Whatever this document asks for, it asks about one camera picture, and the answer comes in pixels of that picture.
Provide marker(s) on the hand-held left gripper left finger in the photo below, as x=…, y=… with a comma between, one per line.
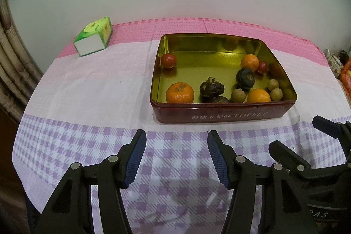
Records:
x=135, y=160

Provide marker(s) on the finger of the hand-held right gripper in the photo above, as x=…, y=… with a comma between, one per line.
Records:
x=285, y=154
x=326, y=125

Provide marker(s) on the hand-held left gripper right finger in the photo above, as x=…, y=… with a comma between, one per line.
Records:
x=218, y=160

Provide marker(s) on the brown longan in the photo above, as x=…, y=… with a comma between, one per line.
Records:
x=276, y=94
x=238, y=95
x=272, y=84

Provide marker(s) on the dark water chestnut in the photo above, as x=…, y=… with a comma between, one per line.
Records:
x=220, y=99
x=245, y=78
x=211, y=88

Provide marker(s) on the dark red tin box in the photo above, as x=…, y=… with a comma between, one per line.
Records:
x=175, y=113

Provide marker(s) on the smooth round orange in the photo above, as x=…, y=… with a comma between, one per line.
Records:
x=258, y=96

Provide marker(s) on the orange mandarin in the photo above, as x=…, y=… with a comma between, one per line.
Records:
x=180, y=92
x=249, y=62

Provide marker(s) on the red cherry tomato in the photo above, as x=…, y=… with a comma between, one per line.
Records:
x=262, y=67
x=168, y=60

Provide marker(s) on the orange plastic bag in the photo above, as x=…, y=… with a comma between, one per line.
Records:
x=347, y=77

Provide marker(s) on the floral patterned object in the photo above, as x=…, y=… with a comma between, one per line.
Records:
x=333, y=61

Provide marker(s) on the pink and purple checked tablecloth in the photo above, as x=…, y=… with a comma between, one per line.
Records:
x=96, y=91

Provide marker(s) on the green tissue box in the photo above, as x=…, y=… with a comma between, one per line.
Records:
x=90, y=46

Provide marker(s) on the beige patterned curtain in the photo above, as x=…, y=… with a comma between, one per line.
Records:
x=11, y=58

